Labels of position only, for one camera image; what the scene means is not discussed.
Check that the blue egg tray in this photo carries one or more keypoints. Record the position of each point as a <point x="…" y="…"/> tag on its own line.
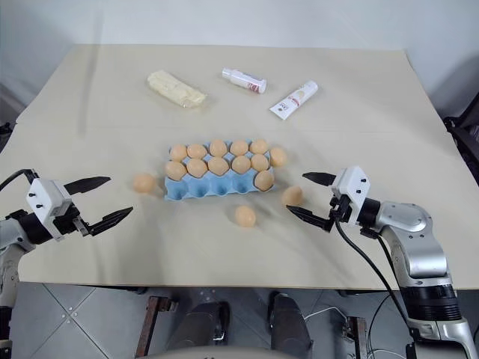
<point x="209" y="187"/>

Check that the beige table cover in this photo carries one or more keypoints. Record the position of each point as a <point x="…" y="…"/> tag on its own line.
<point x="239" y="247"/>

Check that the dark rounded shape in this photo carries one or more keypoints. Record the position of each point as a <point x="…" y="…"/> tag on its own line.
<point x="204" y="329"/>
<point x="288" y="325"/>

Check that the white squeeze tube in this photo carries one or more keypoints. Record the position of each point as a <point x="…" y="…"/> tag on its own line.
<point x="295" y="100"/>

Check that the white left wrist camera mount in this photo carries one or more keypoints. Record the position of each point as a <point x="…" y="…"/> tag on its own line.
<point x="45" y="198"/>

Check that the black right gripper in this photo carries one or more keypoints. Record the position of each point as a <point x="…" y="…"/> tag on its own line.
<point x="342" y="209"/>

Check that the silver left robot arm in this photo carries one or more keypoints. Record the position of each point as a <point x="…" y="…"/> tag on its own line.
<point x="11" y="232"/>

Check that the white plastic bottle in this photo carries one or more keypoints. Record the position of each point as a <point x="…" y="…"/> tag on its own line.
<point x="245" y="80"/>

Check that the brown egg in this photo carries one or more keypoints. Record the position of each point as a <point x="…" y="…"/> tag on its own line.
<point x="264" y="180"/>
<point x="241" y="164"/>
<point x="292" y="195"/>
<point x="278" y="156"/>
<point x="197" y="167"/>
<point x="217" y="165"/>
<point x="144" y="183"/>
<point x="178" y="152"/>
<point x="218" y="147"/>
<point x="245" y="215"/>
<point x="175" y="170"/>
<point x="238" y="147"/>
<point x="196" y="150"/>
<point x="259" y="146"/>
<point x="259" y="162"/>

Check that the rusty metal table leg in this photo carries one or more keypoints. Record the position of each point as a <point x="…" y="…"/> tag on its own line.
<point x="358" y="336"/>
<point x="149" y="325"/>

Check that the pale yellow wrapped bread pack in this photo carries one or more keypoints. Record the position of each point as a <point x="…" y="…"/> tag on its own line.
<point x="174" y="89"/>

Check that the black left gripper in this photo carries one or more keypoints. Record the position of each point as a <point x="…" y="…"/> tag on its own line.
<point x="79" y="223"/>

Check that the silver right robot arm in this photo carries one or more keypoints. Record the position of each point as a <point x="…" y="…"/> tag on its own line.
<point x="419" y="239"/>

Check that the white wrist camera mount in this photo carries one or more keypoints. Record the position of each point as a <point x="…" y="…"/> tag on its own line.
<point x="45" y="198"/>
<point x="353" y="187"/>

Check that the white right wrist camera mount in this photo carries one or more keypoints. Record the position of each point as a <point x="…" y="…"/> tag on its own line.
<point x="353" y="187"/>

